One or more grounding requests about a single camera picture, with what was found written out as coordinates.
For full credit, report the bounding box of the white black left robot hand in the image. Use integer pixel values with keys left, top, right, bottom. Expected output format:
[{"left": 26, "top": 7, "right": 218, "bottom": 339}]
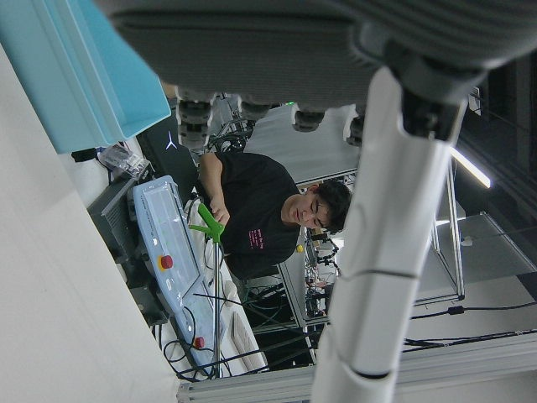
[{"left": 94, "top": 0, "right": 537, "bottom": 403}]

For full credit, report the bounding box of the white board panel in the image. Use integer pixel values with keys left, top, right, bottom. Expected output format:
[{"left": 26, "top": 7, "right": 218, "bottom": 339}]
[{"left": 242, "top": 102, "right": 364, "bottom": 186}]

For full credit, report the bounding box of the black computer tower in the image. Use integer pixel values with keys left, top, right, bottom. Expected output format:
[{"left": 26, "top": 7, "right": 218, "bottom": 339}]
[{"left": 136, "top": 115, "right": 201, "bottom": 202}]

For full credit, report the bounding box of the person in black t-shirt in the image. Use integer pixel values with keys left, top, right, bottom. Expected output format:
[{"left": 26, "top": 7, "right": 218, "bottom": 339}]
[{"left": 196, "top": 151, "right": 353, "bottom": 280}]

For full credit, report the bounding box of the light blue plastic bin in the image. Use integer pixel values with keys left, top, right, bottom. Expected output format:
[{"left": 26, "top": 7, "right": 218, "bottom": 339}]
[{"left": 0, "top": 0, "right": 172, "bottom": 155}]

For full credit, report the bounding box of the clear plastic bag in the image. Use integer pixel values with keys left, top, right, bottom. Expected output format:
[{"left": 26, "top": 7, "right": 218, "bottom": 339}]
[{"left": 98, "top": 142, "right": 148, "bottom": 177}]

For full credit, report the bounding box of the green plastic clamp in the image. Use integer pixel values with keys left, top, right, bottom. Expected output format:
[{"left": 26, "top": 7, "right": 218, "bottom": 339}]
[{"left": 188, "top": 203, "right": 226, "bottom": 244}]

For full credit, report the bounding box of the blue-grey teach pendant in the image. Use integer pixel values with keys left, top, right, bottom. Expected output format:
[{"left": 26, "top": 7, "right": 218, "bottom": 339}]
[
  {"left": 132, "top": 175, "right": 211, "bottom": 303},
  {"left": 167, "top": 289, "right": 223, "bottom": 379}
]

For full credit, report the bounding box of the grey metal box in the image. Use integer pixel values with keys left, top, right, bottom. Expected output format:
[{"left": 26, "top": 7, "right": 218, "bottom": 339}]
[{"left": 86, "top": 178, "right": 142, "bottom": 265}]

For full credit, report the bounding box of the thin metal rod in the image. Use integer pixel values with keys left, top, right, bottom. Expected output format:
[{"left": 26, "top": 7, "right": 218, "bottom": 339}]
[{"left": 211, "top": 241, "right": 222, "bottom": 379}]

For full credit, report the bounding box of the long ceiling light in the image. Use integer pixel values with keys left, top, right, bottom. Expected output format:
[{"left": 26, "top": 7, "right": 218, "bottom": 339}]
[{"left": 448, "top": 146, "right": 492, "bottom": 190}]

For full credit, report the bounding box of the aluminium frame rack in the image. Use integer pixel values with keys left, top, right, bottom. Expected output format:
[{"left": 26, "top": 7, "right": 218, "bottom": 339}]
[{"left": 431, "top": 159, "right": 537, "bottom": 303}]

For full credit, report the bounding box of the black cable with connector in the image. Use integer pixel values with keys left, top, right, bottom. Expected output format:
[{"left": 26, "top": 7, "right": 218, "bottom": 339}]
[{"left": 409, "top": 300, "right": 537, "bottom": 321}]

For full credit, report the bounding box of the aluminium extrusion rail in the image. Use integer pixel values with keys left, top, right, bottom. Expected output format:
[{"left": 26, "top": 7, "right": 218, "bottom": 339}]
[{"left": 175, "top": 331, "right": 537, "bottom": 403}]

